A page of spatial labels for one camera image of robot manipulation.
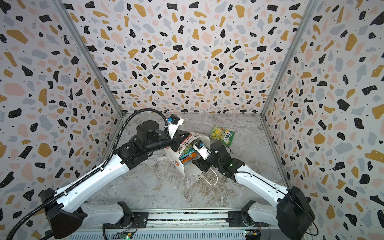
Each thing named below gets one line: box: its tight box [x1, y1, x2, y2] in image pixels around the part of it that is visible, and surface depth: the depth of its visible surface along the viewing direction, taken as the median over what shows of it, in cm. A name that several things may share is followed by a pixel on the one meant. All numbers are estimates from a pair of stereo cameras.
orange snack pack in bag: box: [181, 152, 198, 164], surface depth 89 cm
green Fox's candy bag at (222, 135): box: [209, 125, 235, 147], surface depth 108 cm
